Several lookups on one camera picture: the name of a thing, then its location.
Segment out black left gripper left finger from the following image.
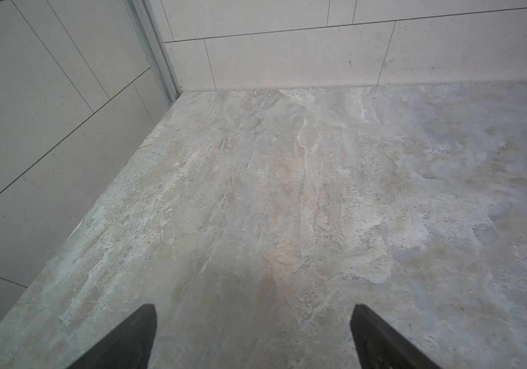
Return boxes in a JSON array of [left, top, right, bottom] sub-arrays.
[[68, 304, 157, 369]]

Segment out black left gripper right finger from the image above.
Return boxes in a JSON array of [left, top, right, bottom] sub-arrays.
[[349, 304, 440, 369]]

